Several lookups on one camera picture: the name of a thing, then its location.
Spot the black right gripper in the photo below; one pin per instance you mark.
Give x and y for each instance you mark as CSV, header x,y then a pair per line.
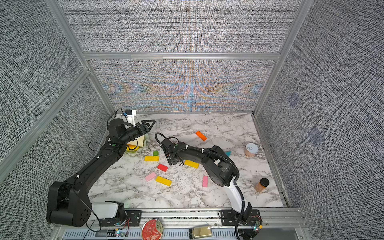
x,y
168,156

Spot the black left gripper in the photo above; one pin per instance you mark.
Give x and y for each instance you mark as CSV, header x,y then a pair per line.
x,y
143,126

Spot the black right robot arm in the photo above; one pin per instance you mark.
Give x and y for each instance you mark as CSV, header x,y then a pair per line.
x,y
220,169

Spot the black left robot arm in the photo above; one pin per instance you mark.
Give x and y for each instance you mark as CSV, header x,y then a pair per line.
x,y
68,201

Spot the green wavy plate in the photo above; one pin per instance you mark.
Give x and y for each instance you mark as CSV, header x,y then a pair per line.
x,y
145,143

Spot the toy bread slice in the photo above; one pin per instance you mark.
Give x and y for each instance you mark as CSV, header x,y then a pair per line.
x,y
138,142

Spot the red block left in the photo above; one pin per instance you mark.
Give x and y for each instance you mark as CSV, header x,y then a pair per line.
x,y
162,167

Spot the yellow block centre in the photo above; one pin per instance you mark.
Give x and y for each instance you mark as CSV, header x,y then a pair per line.
x,y
191,164

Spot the yellow block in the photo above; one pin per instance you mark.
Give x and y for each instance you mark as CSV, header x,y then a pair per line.
x,y
191,164
163,181
152,158

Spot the yellow block left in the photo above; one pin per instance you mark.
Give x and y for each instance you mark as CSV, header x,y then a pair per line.
x,y
152,158

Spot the toy orange slice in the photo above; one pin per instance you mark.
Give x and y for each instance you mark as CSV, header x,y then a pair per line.
x,y
132,148

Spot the yellow block near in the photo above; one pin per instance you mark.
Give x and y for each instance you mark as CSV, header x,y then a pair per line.
x,y
163,181

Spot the orange block far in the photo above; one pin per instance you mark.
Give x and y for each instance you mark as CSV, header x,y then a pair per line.
x,y
201,136

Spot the pink block left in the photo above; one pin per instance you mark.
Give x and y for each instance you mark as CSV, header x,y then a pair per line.
x,y
150,177

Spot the pink block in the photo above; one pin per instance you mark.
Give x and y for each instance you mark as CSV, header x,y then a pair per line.
x,y
150,177
205,181

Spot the pink block right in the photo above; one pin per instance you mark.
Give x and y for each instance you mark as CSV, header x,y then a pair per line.
x,y
205,181

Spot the white lidded cup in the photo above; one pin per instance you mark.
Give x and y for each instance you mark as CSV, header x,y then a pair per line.
x,y
251,149

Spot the red round tin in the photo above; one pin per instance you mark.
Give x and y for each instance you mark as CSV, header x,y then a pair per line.
x,y
152,230

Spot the gold metal box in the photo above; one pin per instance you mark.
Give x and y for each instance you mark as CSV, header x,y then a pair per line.
x,y
200,232

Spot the amber jar black lid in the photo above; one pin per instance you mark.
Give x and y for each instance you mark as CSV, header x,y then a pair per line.
x,y
261,185

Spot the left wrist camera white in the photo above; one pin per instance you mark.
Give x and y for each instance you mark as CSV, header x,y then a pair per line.
x,y
130,116

